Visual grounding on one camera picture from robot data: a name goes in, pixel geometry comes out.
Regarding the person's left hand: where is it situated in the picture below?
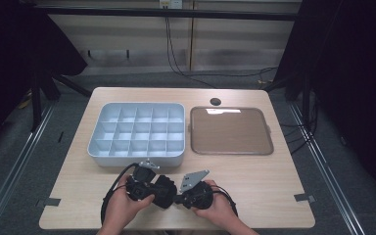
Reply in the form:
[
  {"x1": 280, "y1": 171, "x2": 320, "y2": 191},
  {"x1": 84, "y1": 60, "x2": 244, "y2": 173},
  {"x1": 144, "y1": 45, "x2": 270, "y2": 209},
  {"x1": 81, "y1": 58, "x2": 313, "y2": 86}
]
[{"x1": 102, "y1": 173, "x2": 155, "y2": 227}]

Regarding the black hanging wall cable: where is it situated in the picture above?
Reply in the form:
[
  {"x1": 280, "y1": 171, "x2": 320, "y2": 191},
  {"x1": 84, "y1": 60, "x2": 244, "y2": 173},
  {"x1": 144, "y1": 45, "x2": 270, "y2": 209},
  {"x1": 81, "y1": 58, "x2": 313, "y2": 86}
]
[{"x1": 164, "y1": 17, "x2": 218, "y2": 89}]

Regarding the left hand-held gripper cable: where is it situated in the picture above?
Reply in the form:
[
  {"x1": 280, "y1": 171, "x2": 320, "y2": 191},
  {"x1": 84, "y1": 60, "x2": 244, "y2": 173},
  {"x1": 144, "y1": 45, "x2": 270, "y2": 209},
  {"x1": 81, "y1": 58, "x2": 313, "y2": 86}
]
[{"x1": 100, "y1": 162, "x2": 140, "y2": 226}]

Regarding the black horizontal metal bar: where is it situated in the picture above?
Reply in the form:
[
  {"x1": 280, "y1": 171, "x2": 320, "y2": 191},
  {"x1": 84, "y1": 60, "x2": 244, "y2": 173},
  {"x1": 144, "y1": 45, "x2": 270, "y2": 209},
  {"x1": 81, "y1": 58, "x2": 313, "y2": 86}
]
[{"x1": 19, "y1": 5, "x2": 304, "y2": 22}]

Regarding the grey tape piece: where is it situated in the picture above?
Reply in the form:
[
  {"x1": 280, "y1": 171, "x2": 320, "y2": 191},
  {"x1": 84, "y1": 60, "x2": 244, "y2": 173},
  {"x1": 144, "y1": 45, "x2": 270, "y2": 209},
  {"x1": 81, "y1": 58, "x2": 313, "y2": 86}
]
[
  {"x1": 293, "y1": 193, "x2": 317, "y2": 204},
  {"x1": 35, "y1": 197, "x2": 62, "y2": 209}
]

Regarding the white compartment storage box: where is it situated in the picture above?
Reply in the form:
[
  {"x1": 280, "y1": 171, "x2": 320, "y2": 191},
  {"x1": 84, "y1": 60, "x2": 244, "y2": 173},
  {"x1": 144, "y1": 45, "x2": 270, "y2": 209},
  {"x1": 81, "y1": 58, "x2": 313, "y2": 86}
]
[{"x1": 86, "y1": 102, "x2": 187, "y2": 168}]

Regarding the hand-held gripper cable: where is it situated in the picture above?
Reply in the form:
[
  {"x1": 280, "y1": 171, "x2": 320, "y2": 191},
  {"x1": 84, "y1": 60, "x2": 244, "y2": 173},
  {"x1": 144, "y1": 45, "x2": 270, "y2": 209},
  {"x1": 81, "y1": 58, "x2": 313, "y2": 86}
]
[
  {"x1": 211, "y1": 184, "x2": 240, "y2": 218},
  {"x1": 100, "y1": 162, "x2": 140, "y2": 226}
]

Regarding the black curtain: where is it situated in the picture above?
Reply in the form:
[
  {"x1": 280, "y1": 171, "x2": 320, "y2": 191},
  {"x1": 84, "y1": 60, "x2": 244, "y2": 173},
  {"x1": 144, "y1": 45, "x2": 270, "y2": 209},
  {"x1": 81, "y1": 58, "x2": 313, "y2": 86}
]
[
  {"x1": 273, "y1": 0, "x2": 376, "y2": 197},
  {"x1": 0, "y1": 0, "x2": 89, "y2": 158}
]

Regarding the right hand-held gripper cable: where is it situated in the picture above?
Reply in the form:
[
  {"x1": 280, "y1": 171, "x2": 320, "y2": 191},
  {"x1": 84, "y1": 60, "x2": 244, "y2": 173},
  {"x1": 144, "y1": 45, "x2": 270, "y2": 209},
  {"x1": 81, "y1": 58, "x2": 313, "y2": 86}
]
[{"x1": 211, "y1": 184, "x2": 240, "y2": 218}]

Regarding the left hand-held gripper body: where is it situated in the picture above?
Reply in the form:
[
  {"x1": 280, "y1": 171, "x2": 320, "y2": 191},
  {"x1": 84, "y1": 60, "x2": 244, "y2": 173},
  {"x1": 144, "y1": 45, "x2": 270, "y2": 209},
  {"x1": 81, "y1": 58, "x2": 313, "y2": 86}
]
[{"x1": 124, "y1": 158, "x2": 161, "y2": 202}]

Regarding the brown square tray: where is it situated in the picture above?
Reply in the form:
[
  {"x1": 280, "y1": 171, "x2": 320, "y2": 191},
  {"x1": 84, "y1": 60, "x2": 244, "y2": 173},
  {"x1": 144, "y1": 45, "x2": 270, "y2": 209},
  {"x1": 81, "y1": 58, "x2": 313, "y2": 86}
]
[{"x1": 189, "y1": 106, "x2": 275, "y2": 157}]

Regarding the grey floor rail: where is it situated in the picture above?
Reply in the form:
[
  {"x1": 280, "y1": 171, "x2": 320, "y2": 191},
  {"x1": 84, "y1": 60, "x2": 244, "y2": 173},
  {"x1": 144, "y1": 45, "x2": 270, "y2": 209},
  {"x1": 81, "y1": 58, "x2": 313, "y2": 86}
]
[
  {"x1": 288, "y1": 102, "x2": 367, "y2": 235},
  {"x1": 0, "y1": 103, "x2": 56, "y2": 235}
]

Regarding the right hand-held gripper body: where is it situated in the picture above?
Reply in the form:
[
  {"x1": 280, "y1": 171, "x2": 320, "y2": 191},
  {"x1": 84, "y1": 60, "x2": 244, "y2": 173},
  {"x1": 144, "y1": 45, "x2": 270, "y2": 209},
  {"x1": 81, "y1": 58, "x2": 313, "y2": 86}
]
[{"x1": 179, "y1": 168, "x2": 214, "y2": 211}]

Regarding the black floor cable bundle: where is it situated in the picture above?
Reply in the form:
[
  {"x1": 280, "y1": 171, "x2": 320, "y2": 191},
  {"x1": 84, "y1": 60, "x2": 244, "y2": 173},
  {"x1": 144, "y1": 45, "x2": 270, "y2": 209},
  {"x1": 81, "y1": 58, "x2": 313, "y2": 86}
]
[{"x1": 279, "y1": 94, "x2": 319, "y2": 156}]

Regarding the person's right hand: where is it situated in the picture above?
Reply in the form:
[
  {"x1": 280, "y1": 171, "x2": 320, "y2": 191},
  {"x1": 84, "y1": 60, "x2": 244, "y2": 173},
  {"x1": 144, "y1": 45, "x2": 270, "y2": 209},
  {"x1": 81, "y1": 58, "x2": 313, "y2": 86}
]
[{"x1": 191, "y1": 179, "x2": 243, "y2": 230}]

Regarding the white wall outlet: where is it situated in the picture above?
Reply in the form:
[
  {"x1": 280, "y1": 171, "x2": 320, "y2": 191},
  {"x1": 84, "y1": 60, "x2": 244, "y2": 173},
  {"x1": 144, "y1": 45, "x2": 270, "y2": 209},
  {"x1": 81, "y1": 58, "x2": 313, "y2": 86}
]
[{"x1": 159, "y1": 0, "x2": 184, "y2": 10}]

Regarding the black metal stand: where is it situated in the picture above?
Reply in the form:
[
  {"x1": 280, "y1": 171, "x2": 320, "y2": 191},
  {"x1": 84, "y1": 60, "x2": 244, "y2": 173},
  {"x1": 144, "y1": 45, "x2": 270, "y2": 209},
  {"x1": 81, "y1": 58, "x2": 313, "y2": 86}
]
[
  {"x1": 29, "y1": 65, "x2": 93, "y2": 133},
  {"x1": 263, "y1": 72, "x2": 311, "y2": 123}
]

